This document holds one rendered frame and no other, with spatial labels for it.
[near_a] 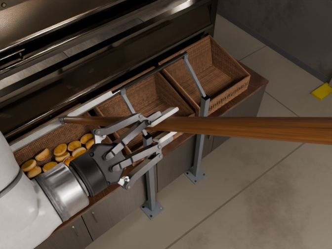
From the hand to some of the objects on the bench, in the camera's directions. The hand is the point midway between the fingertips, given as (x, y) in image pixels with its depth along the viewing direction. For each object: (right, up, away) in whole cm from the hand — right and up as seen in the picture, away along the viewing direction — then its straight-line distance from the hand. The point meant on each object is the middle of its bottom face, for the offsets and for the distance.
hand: (166, 124), depth 67 cm
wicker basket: (-16, -1, +179) cm, 179 cm away
